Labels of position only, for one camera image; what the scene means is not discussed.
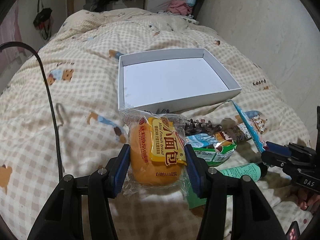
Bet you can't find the long blue candy bar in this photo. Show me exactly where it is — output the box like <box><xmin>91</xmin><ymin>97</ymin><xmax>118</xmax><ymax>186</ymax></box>
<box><xmin>229</xmin><ymin>100</ymin><xmax>267</xmax><ymax>153</ymax></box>

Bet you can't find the green cosmetic tube black cap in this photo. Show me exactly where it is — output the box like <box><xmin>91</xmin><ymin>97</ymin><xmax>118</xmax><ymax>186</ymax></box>
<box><xmin>186</xmin><ymin>162</ymin><xmax>268</xmax><ymax>210</ymax></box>

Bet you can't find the brown orange candy bar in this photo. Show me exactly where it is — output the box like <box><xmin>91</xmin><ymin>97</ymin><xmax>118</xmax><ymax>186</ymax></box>
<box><xmin>234</xmin><ymin>110</ymin><xmax>267</xmax><ymax>142</ymax></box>

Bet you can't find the green white snack packet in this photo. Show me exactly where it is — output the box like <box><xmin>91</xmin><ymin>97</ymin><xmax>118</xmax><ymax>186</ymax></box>
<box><xmin>193</xmin><ymin>142</ymin><xmax>237</xmax><ymax>166</ymax></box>

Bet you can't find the light blue snack packet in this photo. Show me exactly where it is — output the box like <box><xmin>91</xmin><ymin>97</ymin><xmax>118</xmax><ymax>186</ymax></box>
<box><xmin>186</xmin><ymin>133</ymin><xmax>219</xmax><ymax>148</ymax></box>

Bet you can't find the dark leopard hair claw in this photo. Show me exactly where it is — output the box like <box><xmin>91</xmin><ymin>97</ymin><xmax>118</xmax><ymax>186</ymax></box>
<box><xmin>154</xmin><ymin>108</ymin><xmax>225</xmax><ymax>134</ymax></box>

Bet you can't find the packaged orange bread bun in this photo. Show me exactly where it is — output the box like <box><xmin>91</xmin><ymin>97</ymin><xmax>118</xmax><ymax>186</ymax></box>
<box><xmin>120</xmin><ymin>108</ymin><xmax>190</xmax><ymax>197</ymax></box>

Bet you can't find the person right hand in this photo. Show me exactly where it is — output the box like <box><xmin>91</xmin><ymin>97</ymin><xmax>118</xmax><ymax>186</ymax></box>
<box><xmin>298</xmin><ymin>188</ymin><xmax>320</xmax><ymax>213</ymax></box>

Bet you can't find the checkered cartoon bed quilt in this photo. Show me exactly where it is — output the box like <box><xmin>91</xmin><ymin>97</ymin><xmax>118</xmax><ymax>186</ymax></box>
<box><xmin>1</xmin><ymin>9</ymin><xmax>312</xmax><ymax>239</ymax></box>

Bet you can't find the white shallow cardboard box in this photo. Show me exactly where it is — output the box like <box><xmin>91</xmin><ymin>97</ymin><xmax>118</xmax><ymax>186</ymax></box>
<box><xmin>118</xmin><ymin>48</ymin><xmax>242</xmax><ymax>113</ymax></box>

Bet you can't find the pink clothes pile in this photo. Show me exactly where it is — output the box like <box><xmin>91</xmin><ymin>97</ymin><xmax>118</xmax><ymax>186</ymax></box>
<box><xmin>167</xmin><ymin>0</ymin><xmax>192</xmax><ymax>16</ymax></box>

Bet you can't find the black hanging bag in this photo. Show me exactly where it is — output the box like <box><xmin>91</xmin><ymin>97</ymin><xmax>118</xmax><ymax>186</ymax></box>
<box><xmin>33</xmin><ymin>0</ymin><xmax>53</xmax><ymax>42</ymax></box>

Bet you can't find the black cable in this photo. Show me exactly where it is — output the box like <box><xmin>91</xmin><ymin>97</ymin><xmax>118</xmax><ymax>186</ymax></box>
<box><xmin>0</xmin><ymin>42</ymin><xmax>64</xmax><ymax>179</ymax></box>

